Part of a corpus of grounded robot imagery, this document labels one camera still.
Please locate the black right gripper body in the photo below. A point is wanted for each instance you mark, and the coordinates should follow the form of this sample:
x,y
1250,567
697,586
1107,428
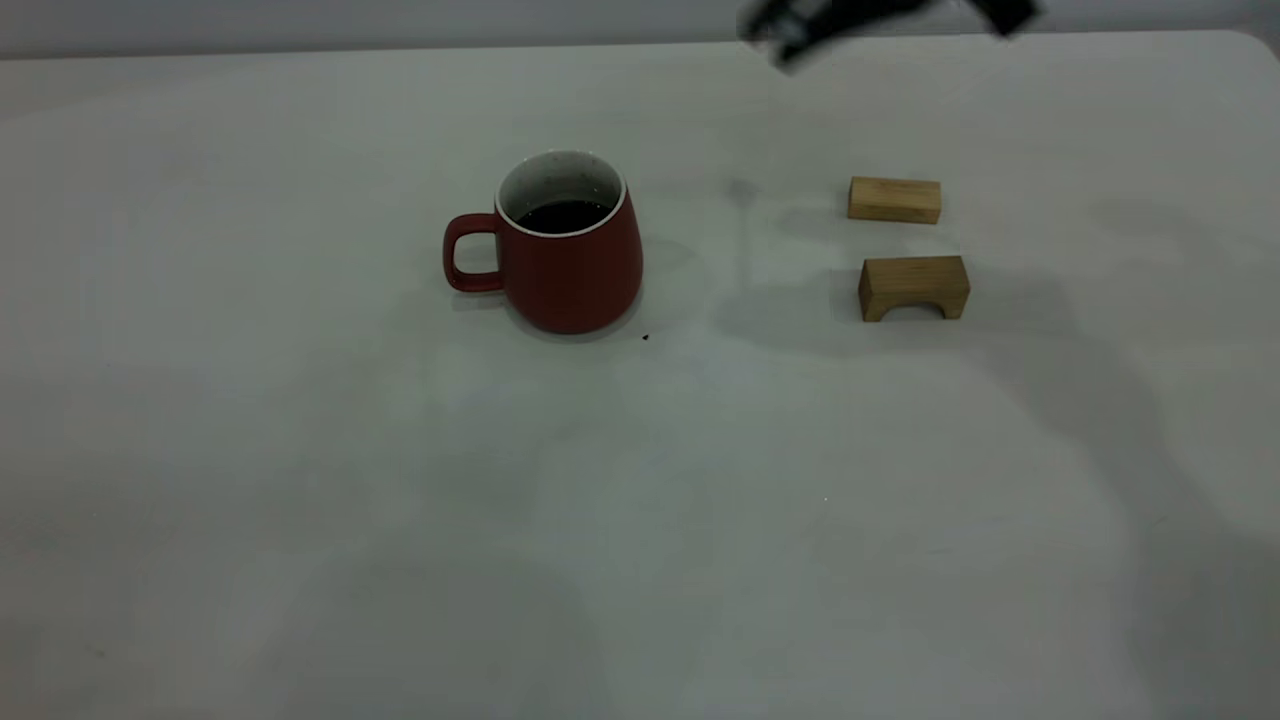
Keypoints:
x,y
800,25

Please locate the arched wooden block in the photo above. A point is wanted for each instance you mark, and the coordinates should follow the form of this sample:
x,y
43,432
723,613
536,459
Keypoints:
x,y
915,275

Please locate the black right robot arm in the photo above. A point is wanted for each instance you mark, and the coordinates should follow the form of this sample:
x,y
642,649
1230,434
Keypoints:
x,y
1010,12

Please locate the flat rectangular wooden block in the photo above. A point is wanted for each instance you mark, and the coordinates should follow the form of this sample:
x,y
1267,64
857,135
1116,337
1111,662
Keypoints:
x,y
895,200

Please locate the red ceramic mug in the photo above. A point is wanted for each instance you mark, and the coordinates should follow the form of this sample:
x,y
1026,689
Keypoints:
x,y
570,280

